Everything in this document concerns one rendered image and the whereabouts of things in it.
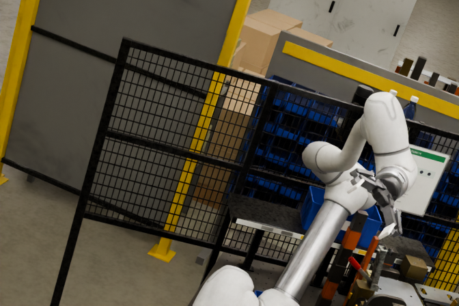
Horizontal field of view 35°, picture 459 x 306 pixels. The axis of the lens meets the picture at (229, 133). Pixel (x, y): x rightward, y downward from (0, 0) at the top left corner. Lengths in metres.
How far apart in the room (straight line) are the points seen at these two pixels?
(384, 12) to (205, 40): 4.85
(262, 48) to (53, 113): 2.39
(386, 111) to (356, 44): 6.74
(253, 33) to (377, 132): 4.36
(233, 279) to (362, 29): 6.54
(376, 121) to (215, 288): 0.80
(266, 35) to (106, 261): 2.78
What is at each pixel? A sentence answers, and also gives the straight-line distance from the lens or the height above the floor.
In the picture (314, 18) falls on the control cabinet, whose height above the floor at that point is 0.90.
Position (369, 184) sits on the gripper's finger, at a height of 1.66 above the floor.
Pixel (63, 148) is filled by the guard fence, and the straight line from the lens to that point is 4.59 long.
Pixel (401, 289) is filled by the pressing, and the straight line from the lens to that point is 3.00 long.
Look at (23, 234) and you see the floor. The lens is 4.41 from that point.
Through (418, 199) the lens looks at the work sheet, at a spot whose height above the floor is 1.22.
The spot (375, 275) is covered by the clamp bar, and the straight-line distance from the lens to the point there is 2.75.
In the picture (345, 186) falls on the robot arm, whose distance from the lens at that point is 2.63.
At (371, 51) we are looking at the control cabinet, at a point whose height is 0.77.
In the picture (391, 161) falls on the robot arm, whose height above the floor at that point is 1.68.
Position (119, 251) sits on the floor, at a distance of 4.47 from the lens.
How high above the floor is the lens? 2.31
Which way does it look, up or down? 20 degrees down
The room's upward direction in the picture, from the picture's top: 19 degrees clockwise
